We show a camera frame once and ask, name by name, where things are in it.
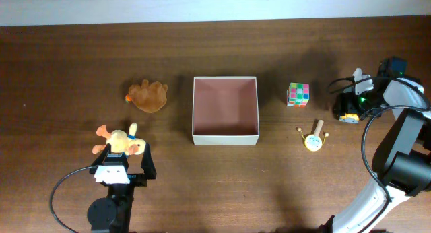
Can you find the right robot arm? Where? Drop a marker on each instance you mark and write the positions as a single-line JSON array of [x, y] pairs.
[[398, 172]]

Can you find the wooden yellow rattle drum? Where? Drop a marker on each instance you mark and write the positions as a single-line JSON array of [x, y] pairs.
[[313, 142]]

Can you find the colourful puzzle cube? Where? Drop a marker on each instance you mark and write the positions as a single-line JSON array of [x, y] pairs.
[[298, 95]]

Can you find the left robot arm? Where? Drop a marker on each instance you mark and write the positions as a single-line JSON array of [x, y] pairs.
[[112, 213]]

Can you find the yellow plush duck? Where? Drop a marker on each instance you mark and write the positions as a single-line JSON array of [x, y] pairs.
[[120, 141]]

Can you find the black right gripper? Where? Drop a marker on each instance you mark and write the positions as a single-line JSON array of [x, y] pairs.
[[347, 103]]

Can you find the brown plush toy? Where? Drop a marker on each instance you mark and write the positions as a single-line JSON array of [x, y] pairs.
[[148, 97]]

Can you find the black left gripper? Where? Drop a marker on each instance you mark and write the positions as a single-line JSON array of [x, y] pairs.
[[141, 179]]

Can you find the white box pink interior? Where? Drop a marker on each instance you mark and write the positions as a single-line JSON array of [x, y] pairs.
[[225, 111]]

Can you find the yellow grey toy truck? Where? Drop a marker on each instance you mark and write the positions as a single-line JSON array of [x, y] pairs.
[[349, 118]]

